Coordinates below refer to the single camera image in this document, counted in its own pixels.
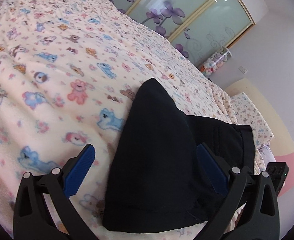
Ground floral fleece blanket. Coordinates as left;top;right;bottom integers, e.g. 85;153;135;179
0;0;241;239

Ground lavender pillow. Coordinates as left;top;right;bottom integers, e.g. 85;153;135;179
258;145;276;166

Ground sliding door wardrobe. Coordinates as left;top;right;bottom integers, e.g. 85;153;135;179
110;0;254;66

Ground cream pink headboard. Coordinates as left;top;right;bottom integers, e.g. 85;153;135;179
225;79;294;196

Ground wall power socket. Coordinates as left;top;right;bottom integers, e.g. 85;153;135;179
238;66;248;75

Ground clear plush toy tube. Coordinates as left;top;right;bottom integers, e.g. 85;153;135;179
200;47;232;77

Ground black pants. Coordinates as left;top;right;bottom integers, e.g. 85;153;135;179
102;79;256;233

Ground bear print pillow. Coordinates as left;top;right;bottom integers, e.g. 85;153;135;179
231;92;274;149

